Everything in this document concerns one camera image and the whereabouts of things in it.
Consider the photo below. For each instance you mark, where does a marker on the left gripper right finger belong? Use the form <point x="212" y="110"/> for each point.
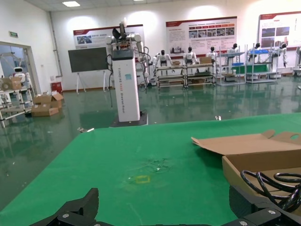
<point x="254" y="209"/>

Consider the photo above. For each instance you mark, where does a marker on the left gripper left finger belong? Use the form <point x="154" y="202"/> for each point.
<point x="80" y="212"/>

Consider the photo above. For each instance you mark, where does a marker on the open brown cardboard box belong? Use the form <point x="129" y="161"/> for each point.
<point x="247" y="146"/>

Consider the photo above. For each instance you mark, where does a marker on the flat cardboard box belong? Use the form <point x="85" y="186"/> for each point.
<point x="44" y="110"/>

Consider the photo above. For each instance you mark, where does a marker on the cardboard box with open flaps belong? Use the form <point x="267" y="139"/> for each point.
<point x="57" y="101"/>

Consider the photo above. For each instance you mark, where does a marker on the closed cardboard box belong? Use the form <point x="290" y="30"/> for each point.
<point x="41" y="100"/>

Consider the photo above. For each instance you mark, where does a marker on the cardboard box with roll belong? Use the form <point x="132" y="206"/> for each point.
<point x="14" y="84"/>

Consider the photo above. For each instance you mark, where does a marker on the green table cloth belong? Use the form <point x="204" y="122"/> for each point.
<point x="94" y="164"/>

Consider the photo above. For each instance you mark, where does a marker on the white pipe rack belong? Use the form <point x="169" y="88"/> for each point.
<point x="21" y="103"/>

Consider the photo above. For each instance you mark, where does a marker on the red floor cabinet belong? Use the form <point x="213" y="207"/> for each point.
<point x="56" y="87"/>

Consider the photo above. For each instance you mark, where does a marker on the grey metal shelf rack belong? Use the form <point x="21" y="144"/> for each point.
<point x="261" y="81"/>
<point x="230" y="53"/>

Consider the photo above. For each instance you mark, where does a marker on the dark display screen on stand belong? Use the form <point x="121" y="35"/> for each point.
<point x="87" y="58"/>

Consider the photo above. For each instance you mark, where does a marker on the metal pipe workbench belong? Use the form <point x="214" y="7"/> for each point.
<point x="200" y="66"/>
<point x="169" y="68"/>

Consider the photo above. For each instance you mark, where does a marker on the small white round-head robot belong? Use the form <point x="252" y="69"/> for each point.
<point x="17" y="70"/>

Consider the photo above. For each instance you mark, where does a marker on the white humanoid robot black head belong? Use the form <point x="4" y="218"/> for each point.
<point x="162" y="58"/>
<point x="256" y="49"/>
<point x="212" y="54"/>
<point x="282" y="50"/>
<point x="190" y="56"/>
<point x="232" y="50"/>

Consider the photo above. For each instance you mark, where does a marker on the green exit sign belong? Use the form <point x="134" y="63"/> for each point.
<point x="13" y="34"/>

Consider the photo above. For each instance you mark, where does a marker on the ceiling light panel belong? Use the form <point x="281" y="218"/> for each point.
<point x="70" y="3"/>

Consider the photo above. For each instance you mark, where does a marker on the red-white wall poster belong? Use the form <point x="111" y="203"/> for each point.
<point x="281" y="24"/>
<point x="92" y="35"/>
<point x="179" y="35"/>

